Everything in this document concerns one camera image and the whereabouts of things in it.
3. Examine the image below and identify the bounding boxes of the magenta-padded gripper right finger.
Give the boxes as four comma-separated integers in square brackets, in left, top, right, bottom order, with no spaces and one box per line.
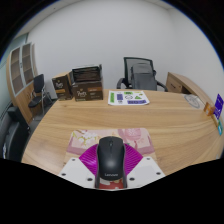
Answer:
[123,142,166,189]

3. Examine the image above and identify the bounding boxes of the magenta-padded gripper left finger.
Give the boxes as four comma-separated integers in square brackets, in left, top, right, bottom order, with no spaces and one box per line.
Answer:
[58,143,101,189]

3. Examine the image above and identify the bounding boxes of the black computer mouse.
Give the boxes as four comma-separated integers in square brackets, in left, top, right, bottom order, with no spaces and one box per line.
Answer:
[95,135,127,182]

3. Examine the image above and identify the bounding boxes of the cartoon dog print mouse pad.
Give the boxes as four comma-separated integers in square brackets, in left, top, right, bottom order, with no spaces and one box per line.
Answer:
[63,127,158,192]

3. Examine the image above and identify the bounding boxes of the white printed paper sheet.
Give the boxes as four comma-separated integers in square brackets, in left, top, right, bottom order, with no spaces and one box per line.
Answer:
[107,89,151,107]

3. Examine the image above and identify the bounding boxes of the large brown cardboard box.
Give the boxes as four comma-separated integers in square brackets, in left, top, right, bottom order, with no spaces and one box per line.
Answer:
[70,79,104,102]

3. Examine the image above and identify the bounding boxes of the round grey patterned disc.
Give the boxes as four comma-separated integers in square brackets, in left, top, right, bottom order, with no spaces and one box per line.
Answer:
[183,93,202,109]

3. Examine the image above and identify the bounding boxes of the small brown cardboard box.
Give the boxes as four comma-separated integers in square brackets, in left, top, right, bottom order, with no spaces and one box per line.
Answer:
[51,71,74,102]

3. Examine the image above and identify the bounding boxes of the small orange-brown box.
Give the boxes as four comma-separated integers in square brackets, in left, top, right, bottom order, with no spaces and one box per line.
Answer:
[203,101,216,117]

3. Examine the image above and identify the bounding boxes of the wooden glass-door shelf cabinet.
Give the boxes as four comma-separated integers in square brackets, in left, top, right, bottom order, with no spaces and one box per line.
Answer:
[5,42,43,124]

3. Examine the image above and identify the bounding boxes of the black visitor chair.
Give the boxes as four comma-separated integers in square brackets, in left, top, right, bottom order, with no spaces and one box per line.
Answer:
[27,73,54,116]

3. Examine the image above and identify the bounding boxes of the wooden side desk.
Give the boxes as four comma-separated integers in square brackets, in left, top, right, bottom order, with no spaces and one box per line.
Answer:
[165,71,214,106]

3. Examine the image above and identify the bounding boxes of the black mesh office chair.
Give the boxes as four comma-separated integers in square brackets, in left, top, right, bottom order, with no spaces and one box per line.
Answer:
[116,56,169,92]

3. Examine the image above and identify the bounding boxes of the purple standing card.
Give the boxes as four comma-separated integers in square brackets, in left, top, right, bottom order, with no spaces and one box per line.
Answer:
[213,93,224,120]

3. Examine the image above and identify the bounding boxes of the black open-top box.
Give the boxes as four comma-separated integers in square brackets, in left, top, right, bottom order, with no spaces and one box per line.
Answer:
[71,64,103,83]

